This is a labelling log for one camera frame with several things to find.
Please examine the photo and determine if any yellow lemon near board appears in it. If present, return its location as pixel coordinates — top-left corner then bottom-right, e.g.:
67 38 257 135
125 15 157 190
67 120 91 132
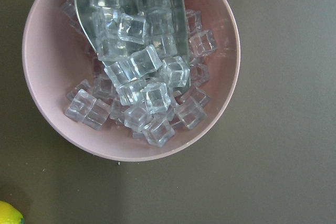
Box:
1 201 25 224

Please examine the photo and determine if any pink bowl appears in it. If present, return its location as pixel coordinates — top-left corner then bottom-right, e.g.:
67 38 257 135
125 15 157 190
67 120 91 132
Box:
22 0 240 162

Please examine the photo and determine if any metal ice scoop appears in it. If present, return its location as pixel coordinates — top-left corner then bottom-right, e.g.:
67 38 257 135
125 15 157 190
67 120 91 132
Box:
75 0 190 86

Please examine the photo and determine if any clear ice cubes pile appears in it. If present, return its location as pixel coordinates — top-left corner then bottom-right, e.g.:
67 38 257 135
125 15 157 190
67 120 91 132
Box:
62 0 216 147

